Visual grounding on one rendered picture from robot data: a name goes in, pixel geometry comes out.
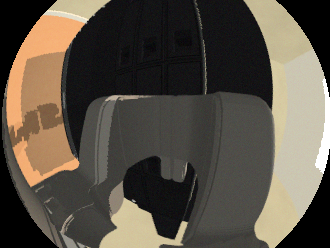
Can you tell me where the black server rack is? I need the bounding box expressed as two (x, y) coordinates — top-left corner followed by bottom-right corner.
(61, 0), (273, 240)

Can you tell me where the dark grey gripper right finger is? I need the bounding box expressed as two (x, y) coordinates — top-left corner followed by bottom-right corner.
(159, 92), (275, 248)

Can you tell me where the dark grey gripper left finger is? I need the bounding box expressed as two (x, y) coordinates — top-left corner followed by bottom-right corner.
(31, 95), (177, 248)

